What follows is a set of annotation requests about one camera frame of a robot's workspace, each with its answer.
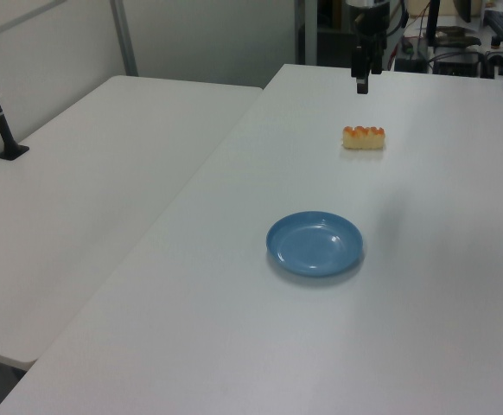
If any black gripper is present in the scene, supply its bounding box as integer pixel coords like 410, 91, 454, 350
350, 6, 391, 95

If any bread loaf with orange topping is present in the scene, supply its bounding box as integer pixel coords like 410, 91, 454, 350
341, 124, 387, 151

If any blue round plate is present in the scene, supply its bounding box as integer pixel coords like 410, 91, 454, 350
264, 210, 365, 278

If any small black box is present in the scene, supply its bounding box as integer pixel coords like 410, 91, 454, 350
394, 57, 426, 73

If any black upright pole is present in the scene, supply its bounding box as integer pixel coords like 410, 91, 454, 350
425, 0, 442, 47

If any black equipment box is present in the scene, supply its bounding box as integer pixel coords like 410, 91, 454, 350
431, 50, 482, 78

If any dark flat tray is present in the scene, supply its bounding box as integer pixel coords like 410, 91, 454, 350
434, 26, 482, 48

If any white side table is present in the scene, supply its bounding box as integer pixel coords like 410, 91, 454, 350
0, 74, 264, 372

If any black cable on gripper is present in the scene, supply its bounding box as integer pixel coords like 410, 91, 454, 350
385, 0, 410, 39

